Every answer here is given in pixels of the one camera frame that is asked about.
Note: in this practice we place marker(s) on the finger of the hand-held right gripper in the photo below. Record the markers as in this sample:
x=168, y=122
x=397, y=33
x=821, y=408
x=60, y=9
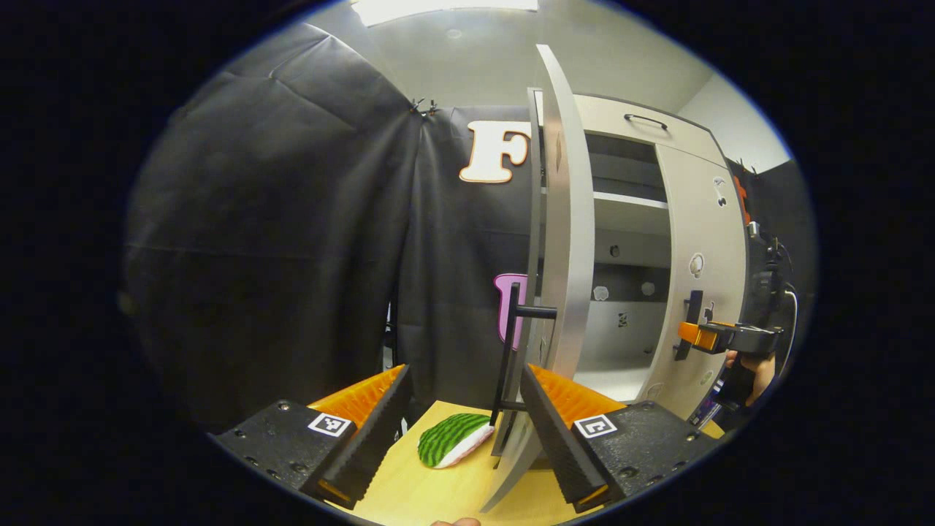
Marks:
x=752, y=340

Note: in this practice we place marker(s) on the toy watermelon slice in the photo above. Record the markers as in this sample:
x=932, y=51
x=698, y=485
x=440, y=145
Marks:
x=449, y=435

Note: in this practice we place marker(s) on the black backdrop cloth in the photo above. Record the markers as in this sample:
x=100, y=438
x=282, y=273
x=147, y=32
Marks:
x=256, y=219

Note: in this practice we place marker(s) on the white cabinet drawer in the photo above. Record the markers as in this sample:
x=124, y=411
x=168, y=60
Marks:
x=613, y=117

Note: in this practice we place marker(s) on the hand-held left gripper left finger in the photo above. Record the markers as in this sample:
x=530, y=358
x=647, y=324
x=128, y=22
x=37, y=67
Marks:
x=380, y=416

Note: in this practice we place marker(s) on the blue and white box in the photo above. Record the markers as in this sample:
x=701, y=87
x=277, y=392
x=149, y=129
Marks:
x=703, y=415

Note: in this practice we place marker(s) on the white cabinet shelf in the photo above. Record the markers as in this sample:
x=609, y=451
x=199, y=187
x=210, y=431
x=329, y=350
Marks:
x=613, y=376
x=628, y=201

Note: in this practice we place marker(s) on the grey and white cabinet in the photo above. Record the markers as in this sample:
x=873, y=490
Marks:
x=628, y=153

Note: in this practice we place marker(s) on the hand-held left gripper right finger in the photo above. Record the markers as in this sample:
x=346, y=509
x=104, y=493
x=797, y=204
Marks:
x=555, y=424

